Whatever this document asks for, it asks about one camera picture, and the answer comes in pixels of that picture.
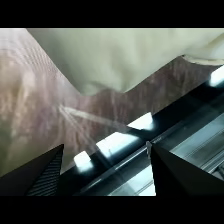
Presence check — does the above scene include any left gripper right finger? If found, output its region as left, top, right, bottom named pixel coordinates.
left=150, top=142, right=224, bottom=197

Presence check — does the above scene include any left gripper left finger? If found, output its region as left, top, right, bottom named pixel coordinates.
left=0, top=143, right=65, bottom=197

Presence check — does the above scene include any cream garment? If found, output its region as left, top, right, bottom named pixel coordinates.
left=26, top=28, right=224, bottom=97

